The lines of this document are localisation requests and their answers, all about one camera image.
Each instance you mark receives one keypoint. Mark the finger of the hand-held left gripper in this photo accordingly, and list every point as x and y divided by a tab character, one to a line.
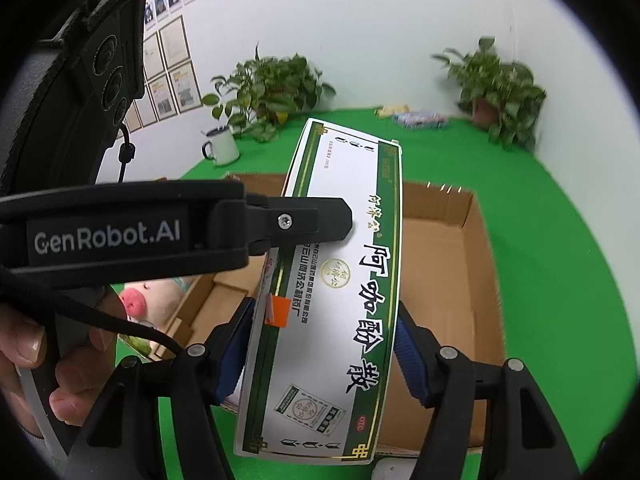
320	222

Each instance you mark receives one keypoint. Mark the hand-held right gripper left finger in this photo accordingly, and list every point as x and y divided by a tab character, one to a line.
232	355

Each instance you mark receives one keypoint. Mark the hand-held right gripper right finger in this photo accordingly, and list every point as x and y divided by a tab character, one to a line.
412	360

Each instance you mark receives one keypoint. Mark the large cardboard box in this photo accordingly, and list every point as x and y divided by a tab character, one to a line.
450	285

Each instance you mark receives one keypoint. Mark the green and white medicine box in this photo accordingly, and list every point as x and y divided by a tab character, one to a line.
330	340

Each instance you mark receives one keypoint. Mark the person's left hand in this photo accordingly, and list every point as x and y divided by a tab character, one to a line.
85	375

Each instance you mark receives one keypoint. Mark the pink pig plush toy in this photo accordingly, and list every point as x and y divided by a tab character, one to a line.
145	300

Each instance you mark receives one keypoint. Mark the white hair dryer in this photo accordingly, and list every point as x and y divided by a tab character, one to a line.
392	471

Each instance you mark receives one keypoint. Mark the white enamel mug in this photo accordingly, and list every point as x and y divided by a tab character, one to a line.
222	147

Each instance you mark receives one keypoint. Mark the small yellow packet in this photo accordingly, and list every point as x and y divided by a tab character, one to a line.
390	110

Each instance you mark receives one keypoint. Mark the bushy potted plant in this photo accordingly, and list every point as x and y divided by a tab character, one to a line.
272	90

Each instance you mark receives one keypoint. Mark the colourful flat packet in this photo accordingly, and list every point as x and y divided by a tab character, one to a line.
420	120

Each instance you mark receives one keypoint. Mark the potted plant in brown pot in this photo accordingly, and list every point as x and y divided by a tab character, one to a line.
495	90

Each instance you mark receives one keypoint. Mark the group of framed wall certificates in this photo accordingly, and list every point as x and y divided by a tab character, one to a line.
170	75

